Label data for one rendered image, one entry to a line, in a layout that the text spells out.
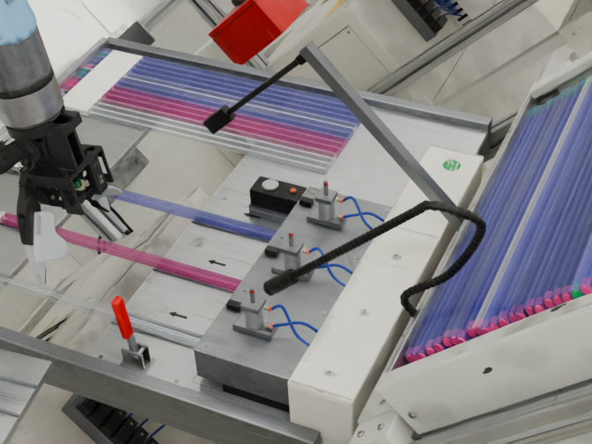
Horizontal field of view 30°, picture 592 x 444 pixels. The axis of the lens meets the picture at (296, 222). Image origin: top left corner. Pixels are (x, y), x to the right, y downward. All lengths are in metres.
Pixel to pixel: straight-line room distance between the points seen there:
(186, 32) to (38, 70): 1.98
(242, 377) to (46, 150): 0.35
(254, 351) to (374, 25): 1.52
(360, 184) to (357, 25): 1.10
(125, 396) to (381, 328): 0.33
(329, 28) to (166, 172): 0.58
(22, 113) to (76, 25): 1.74
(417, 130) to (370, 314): 0.50
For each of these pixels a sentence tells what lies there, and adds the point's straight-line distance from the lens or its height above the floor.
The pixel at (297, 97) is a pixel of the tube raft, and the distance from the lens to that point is 1.83.
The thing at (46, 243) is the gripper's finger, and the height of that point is 1.08.
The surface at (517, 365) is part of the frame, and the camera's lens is 1.05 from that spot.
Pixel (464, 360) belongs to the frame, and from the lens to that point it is 1.07.
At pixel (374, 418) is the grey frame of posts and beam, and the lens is 1.21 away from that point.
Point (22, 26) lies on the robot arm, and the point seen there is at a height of 1.26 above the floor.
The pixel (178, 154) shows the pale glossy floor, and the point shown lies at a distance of 2.99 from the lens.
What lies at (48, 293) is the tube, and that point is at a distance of 1.52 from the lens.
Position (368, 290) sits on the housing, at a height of 1.27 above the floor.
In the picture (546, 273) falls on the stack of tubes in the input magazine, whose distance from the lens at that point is 1.11.
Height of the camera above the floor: 2.19
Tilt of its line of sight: 44 degrees down
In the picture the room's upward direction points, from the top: 60 degrees clockwise
